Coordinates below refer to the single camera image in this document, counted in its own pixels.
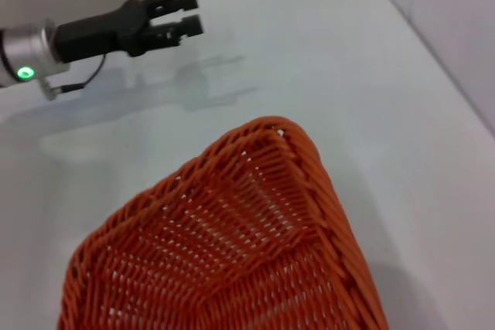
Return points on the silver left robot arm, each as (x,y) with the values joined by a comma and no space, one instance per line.
(27,48)

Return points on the orange woven rectangular basket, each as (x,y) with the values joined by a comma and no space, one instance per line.
(232,249)

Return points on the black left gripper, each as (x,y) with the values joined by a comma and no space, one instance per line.
(100,34)

